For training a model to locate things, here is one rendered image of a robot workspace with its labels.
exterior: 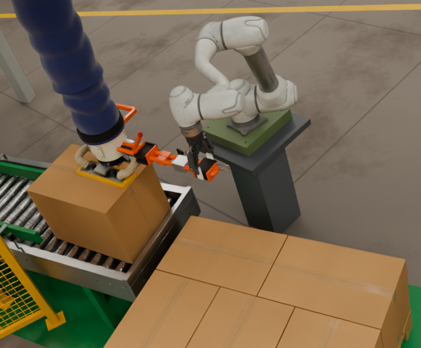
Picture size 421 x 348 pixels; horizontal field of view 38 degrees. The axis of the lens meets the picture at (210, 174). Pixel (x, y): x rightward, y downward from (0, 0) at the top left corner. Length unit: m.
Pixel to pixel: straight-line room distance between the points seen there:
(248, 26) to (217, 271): 1.21
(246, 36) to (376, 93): 2.27
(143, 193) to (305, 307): 1.04
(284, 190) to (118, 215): 1.13
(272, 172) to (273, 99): 0.56
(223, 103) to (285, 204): 1.60
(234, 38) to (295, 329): 1.33
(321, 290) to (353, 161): 1.59
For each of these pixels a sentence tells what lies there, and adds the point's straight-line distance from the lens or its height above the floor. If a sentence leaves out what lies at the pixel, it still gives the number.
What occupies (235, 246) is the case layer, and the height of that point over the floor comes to 0.54.
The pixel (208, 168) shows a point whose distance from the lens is 2.61.
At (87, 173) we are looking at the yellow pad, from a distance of 3.10.
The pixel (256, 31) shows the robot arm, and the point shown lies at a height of 1.55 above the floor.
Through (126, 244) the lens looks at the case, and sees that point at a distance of 3.25.
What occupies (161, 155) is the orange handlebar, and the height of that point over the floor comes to 1.23.
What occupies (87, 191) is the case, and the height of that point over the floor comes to 0.95.
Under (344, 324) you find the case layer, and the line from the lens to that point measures 2.82.
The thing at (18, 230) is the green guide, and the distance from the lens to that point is 3.80.
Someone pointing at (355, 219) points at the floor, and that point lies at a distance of 3.95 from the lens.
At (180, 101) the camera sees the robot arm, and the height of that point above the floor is 1.61.
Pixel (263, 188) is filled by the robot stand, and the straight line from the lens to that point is 3.63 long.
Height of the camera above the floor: 2.88
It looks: 39 degrees down
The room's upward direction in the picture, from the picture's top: 20 degrees counter-clockwise
